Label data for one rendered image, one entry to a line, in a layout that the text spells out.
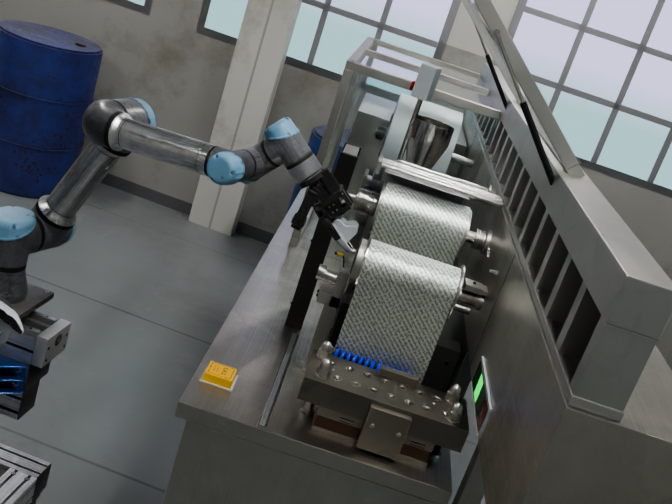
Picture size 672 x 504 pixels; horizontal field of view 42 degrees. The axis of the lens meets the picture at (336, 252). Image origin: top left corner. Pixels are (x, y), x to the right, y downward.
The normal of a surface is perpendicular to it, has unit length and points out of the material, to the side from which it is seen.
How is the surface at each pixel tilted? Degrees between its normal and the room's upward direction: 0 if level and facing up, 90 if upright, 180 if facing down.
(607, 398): 90
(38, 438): 0
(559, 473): 90
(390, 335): 90
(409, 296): 90
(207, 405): 0
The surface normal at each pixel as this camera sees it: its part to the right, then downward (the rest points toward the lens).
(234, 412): 0.30, -0.90
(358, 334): -0.10, 0.30
